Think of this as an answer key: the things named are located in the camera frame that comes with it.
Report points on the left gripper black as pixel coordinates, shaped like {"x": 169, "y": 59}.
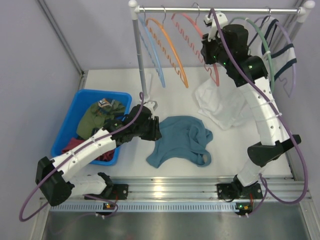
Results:
{"x": 153, "y": 128}

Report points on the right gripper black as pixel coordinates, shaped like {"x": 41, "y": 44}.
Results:
{"x": 205, "y": 46}

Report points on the teal tank top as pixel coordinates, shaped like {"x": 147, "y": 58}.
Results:
{"x": 184, "y": 137}

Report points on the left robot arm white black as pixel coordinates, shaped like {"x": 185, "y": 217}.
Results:
{"x": 56, "y": 176}

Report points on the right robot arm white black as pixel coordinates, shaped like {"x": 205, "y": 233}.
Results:
{"x": 250, "y": 76}

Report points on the green hanger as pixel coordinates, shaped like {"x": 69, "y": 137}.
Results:
{"x": 267, "y": 54}

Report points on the white navy-trimmed tank top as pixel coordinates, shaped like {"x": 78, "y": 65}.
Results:
{"x": 224, "y": 105}

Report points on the orange hanger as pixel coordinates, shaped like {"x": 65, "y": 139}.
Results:
{"x": 176, "y": 64}

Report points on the light blue hanger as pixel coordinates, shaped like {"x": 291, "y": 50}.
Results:
{"x": 150, "y": 47}

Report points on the purple hanger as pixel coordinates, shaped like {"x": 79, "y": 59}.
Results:
{"x": 284, "y": 59}

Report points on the dark red garment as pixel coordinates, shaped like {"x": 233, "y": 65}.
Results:
{"x": 74, "y": 142}

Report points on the olive green garment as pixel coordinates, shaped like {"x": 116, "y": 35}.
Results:
{"x": 97, "y": 115}

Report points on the blue plastic bin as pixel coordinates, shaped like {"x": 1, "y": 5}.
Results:
{"x": 82, "y": 100}

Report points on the clothes rack metal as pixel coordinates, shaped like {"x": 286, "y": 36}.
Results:
{"x": 301, "y": 12}

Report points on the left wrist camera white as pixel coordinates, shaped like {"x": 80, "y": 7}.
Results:
{"x": 151, "y": 105}

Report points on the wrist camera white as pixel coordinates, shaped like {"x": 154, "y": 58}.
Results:
{"x": 151, "y": 105}
{"x": 211, "y": 20}

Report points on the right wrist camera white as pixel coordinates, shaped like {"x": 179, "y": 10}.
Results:
{"x": 211, "y": 20}

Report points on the aluminium mounting rail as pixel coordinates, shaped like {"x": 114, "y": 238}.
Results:
{"x": 200, "y": 189}

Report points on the slotted cable duct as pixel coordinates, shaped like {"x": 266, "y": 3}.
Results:
{"x": 147, "y": 207}

